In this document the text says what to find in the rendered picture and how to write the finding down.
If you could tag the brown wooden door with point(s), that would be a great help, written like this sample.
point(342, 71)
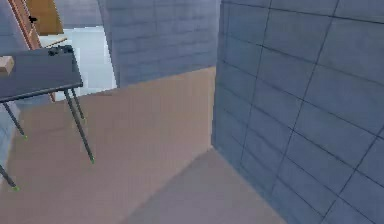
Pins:
point(45, 16)

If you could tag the tan wooden block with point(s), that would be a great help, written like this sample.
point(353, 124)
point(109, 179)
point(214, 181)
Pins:
point(5, 64)

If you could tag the small black object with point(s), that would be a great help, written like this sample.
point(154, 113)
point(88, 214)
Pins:
point(60, 50)

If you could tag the dark grey table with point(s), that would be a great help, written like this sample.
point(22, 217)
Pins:
point(36, 71)

